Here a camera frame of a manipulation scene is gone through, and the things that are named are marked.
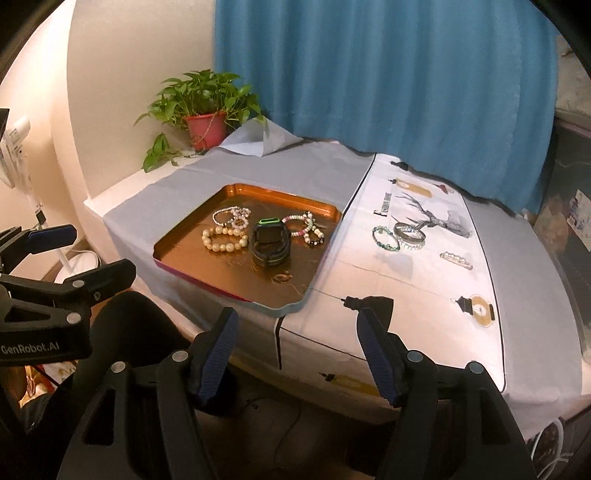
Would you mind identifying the white wire frame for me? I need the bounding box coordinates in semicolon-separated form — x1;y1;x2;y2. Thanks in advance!
529;418;591;480

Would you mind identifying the grey table cloth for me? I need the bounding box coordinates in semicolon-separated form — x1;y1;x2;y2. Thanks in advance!
102;117;585;421

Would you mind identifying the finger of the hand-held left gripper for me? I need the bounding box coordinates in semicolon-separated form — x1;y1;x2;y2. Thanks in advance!
0;258;137;326
0;224;78;273

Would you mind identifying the pearl hair clip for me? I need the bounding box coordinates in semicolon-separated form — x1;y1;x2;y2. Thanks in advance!
440;250;475;270

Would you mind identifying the black cable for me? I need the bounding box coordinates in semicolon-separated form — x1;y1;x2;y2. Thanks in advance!
245;397;305;480

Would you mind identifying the silver bangle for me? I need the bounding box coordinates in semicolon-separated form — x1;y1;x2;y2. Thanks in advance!
394;222;426;241

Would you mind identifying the blue curtain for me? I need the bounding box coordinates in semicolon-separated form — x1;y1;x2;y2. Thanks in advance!
213;0;561;215

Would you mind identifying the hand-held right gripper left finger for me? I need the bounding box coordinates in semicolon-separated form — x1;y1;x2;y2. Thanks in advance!
58;307;240;480

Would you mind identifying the green bead bracelet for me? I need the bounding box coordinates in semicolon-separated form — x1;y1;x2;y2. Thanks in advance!
372;225;402;252

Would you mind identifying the pink white bead bracelet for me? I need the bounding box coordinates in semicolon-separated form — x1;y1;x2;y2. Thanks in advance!
283;211;315;236

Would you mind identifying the potted green plant red pot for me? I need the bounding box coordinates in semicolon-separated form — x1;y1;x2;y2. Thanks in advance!
134;69;269;174

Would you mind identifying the cream pearl bead bracelet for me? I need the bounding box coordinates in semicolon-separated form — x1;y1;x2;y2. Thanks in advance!
201;226;250;254

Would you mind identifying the black green smartwatch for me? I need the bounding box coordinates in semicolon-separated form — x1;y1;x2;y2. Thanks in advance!
249;217;294;268

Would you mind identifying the orange metal tray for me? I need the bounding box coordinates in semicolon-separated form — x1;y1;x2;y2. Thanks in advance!
151;183;343;318

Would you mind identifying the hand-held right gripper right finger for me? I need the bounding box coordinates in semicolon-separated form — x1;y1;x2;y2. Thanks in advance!
356;305;539;480

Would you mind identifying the white printed table runner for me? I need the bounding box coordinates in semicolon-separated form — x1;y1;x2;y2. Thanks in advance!
276;154;509;398

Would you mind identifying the white standing fan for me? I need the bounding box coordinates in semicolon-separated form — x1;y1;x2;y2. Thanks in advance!
0;115;105;289

